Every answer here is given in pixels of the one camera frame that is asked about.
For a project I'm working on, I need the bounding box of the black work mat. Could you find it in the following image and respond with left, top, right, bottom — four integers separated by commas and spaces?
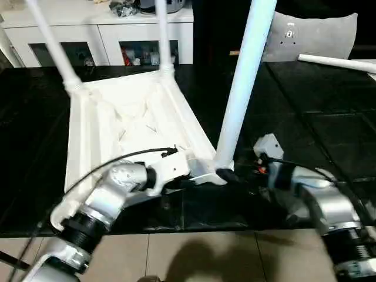
0, 62, 376, 239

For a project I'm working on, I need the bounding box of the white plastic table top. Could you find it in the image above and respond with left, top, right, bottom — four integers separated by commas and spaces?
50, 66, 236, 231

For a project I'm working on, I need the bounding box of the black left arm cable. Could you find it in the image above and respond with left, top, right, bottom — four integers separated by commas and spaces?
12, 147, 178, 282

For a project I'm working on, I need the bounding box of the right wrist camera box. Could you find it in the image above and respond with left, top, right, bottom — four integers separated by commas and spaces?
253, 134, 285, 171

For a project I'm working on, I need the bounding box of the white plastic table leg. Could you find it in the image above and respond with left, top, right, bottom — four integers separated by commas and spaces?
25, 0, 84, 96
297, 53, 376, 75
155, 0, 177, 76
213, 0, 278, 172

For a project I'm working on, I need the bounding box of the grey cushion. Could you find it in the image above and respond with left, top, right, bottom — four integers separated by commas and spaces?
263, 12, 359, 62

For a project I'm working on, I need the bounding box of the white glass-door cabinet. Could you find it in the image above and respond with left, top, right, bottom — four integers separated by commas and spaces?
0, 0, 194, 66

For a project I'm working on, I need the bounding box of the black metal frame bar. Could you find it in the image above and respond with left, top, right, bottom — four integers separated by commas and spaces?
0, 250, 31, 271

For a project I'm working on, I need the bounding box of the black sofa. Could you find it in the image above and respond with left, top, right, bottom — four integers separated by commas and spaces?
193, 0, 376, 62

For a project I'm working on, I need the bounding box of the dark cabled device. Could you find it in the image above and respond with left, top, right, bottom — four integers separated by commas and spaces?
109, 0, 192, 17

